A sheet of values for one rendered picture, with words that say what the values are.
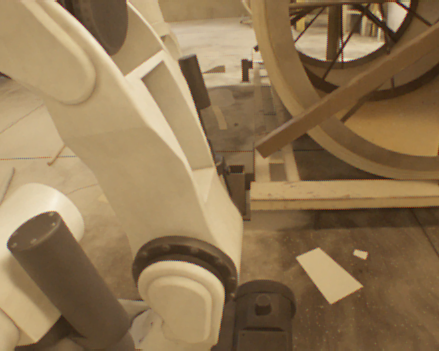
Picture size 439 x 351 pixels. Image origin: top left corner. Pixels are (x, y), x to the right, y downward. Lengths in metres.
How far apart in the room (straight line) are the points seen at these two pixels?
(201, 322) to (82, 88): 0.32
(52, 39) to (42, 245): 0.18
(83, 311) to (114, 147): 0.17
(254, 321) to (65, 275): 0.71
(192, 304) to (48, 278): 0.25
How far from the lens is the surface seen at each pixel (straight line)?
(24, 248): 0.19
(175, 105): 0.41
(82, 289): 0.20
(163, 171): 0.34
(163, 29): 0.57
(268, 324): 0.86
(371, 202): 1.37
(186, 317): 0.44
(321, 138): 1.48
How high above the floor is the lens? 0.94
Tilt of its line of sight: 32 degrees down
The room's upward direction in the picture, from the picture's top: 5 degrees counter-clockwise
